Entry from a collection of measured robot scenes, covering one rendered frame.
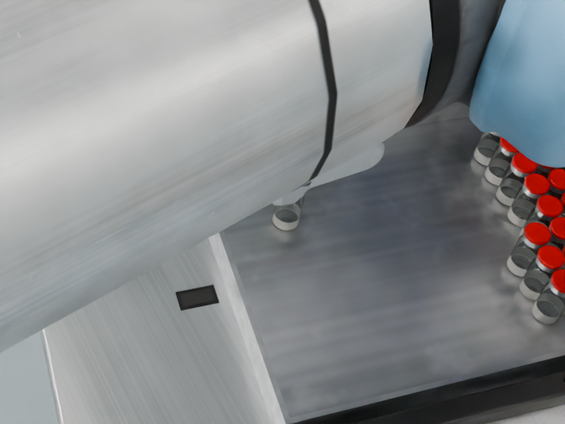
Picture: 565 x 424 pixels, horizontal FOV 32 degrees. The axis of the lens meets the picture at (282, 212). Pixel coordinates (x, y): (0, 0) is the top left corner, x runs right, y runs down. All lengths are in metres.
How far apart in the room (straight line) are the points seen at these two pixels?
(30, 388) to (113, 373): 1.00
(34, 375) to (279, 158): 1.57
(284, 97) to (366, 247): 0.64
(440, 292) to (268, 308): 0.14
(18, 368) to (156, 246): 1.58
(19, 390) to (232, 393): 1.02
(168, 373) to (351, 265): 0.17
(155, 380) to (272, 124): 0.57
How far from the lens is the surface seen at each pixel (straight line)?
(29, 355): 1.74
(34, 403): 1.70
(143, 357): 0.72
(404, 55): 0.17
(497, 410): 0.73
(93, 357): 0.72
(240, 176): 0.16
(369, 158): 0.52
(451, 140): 0.89
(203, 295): 0.75
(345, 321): 0.75
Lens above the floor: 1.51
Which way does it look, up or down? 52 degrees down
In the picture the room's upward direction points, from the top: 11 degrees clockwise
